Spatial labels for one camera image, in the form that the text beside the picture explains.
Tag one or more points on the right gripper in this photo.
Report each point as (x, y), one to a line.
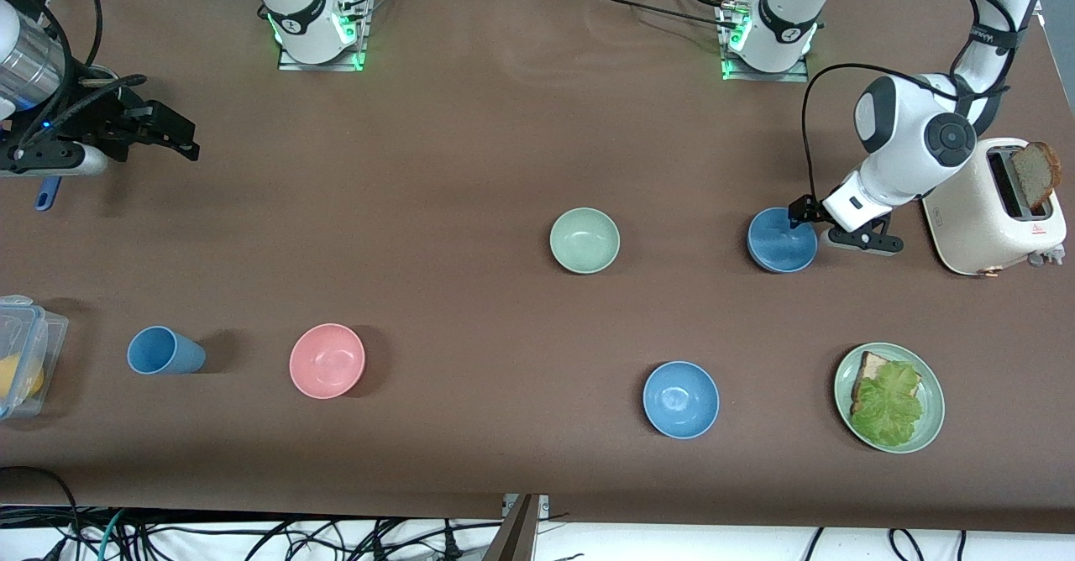
(107, 117)

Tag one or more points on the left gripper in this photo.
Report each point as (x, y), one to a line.
(804, 208)

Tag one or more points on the blue bowl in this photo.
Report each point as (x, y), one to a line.
(680, 399)
(777, 249)

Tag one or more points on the light green bowl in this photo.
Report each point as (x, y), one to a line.
(584, 240)

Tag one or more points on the pink bowl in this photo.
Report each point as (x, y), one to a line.
(326, 361)

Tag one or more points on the white bread slice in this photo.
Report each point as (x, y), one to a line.
(869, 368)

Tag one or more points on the cream white toaster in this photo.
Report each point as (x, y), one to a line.
(983, 233)

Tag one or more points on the green lettuce leaf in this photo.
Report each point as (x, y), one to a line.
(890, 406)

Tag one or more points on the blue plastic cup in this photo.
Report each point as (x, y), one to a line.
(164, 351)

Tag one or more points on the brown toast slice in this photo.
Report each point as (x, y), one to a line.
(1037, 173)

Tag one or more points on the light green plate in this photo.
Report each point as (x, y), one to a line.
(934, 410)

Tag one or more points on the clear plastic food container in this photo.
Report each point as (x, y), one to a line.
(50, 334)

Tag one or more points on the yellow food piece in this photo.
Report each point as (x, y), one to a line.
(21, 376)

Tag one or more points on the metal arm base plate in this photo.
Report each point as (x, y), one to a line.
(323, 66)
(764, 76)

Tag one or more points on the grey metal post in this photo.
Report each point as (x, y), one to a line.
(512, 536)

